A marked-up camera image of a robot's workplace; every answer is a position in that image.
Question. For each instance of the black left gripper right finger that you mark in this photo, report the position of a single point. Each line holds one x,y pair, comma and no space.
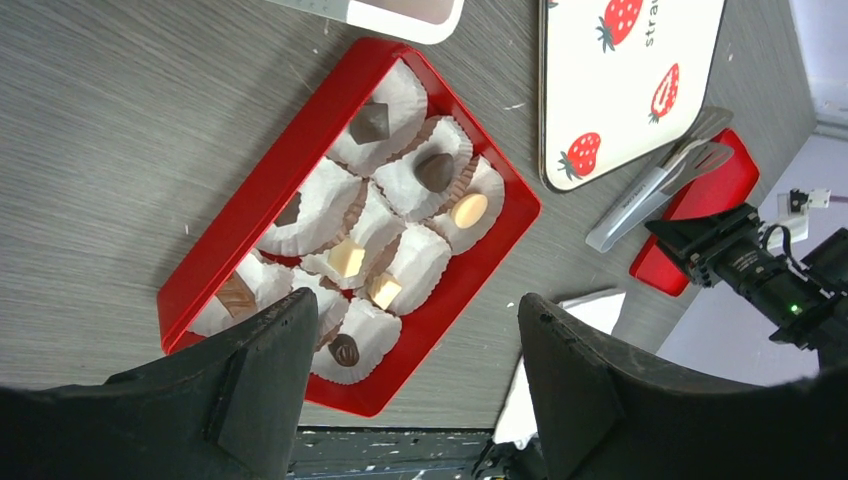
606,409

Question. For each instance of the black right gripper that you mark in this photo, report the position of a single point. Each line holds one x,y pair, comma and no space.
710,249

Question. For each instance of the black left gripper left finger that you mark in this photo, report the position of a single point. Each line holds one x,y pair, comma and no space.
225,408

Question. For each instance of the red box lid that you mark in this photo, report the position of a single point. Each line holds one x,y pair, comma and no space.
722,189

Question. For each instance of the metal tongs with grey handle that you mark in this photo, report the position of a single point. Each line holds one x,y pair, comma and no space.
695,154

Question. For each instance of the swirled round dark chocolate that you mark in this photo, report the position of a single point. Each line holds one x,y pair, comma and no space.
344,350

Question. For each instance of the white square chocolate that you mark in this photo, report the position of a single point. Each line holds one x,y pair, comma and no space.
383,290
346,258

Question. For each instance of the oval white chocolate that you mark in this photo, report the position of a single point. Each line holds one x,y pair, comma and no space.
469,210

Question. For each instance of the dark chocolate piece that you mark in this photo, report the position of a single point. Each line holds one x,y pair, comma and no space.
371,124

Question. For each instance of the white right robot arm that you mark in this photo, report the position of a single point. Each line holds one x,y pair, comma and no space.
805,299

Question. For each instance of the red chocolate box tray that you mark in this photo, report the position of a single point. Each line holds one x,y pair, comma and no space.
274,180

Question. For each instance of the white folded cloth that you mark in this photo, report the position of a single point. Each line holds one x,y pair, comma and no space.
516,424

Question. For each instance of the strawberry print tray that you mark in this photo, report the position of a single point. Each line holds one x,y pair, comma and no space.
619,79

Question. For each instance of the white plastic basket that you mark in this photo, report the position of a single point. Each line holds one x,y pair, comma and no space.
426,22

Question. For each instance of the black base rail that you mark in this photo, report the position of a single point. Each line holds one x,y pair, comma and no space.
410,453

